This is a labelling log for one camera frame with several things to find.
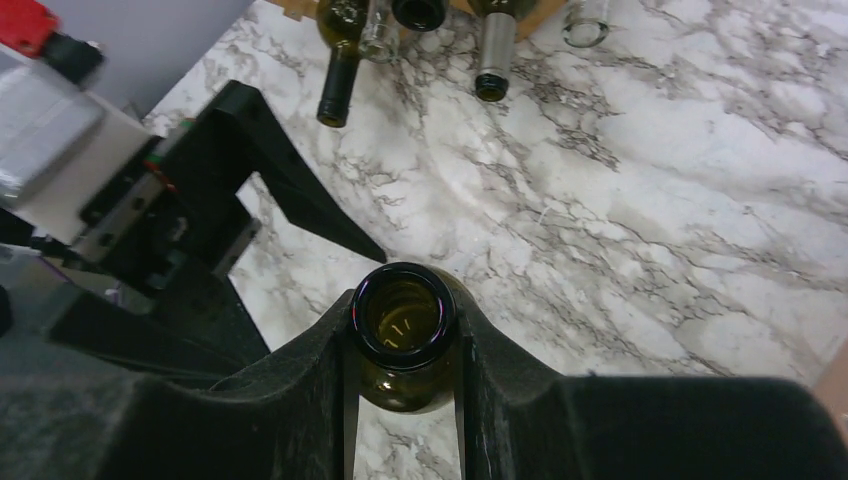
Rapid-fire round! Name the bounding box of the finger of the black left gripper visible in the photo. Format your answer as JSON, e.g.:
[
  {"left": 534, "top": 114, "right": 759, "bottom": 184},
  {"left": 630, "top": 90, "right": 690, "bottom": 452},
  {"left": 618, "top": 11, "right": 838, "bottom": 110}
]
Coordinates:
[
  {"left": 456, "top": 292, "right": 847, "bottom": 479},
  {"left": 96, "top": 291, "right": 358, "bottom": 479}
]

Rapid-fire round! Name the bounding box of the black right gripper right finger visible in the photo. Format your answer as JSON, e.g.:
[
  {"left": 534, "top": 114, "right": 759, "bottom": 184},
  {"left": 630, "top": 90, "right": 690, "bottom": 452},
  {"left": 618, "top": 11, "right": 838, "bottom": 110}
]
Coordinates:
[{"left": 204, "top": 80, "right": 387, "bottom": 263}]

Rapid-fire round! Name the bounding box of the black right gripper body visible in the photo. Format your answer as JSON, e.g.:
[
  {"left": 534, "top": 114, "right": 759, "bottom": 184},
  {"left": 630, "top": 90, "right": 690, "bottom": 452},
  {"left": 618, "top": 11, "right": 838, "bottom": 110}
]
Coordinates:
[{"left": 69, "top": 119, "right": 259, "bottom": 299}]

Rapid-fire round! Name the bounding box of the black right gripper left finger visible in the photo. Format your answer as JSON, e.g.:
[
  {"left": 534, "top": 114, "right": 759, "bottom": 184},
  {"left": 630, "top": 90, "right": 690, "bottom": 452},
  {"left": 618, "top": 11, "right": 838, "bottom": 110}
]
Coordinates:
[{"left": 48, "top": 260, "right": 270, "bottom": 385}]

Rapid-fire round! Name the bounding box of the dark green wine bottle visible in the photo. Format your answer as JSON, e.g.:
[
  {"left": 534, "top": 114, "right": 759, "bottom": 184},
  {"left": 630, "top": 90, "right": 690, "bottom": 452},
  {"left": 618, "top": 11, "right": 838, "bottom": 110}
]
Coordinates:
[{"left": 315, "top": 0, "right": 369, "bottom": 128}]

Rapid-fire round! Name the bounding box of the green wine bottle silver neck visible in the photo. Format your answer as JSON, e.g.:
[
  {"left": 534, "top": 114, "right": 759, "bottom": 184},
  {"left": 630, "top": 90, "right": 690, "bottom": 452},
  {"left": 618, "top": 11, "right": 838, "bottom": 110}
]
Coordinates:
[{"left": 348, "top": 262, "right": 474, "bottom": 415}]

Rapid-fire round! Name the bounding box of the wooden wine rack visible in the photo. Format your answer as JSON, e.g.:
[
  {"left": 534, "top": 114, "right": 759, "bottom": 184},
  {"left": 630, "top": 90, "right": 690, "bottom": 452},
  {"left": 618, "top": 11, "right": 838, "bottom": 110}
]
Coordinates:
[{"left": 267, "top": 0, "right": 568, "bottom": 43}]

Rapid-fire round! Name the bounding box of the clear glass bottle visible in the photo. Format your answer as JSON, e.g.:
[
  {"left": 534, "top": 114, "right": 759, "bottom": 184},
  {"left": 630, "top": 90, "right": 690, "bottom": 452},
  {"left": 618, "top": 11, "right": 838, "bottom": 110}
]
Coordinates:
[
  {"left": 358, "top": 0, "right": 400, "bottom": 64},
  {"left": 562, "top": 0, "right": 611, "bottom": 48}
]

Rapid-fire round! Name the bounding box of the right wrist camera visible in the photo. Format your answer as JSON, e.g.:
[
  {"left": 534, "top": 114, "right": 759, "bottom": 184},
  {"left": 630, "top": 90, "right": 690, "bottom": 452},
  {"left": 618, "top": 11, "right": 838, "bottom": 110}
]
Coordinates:
[{"left": 1, "top": 1, "right": 150, "bottom": 245}]

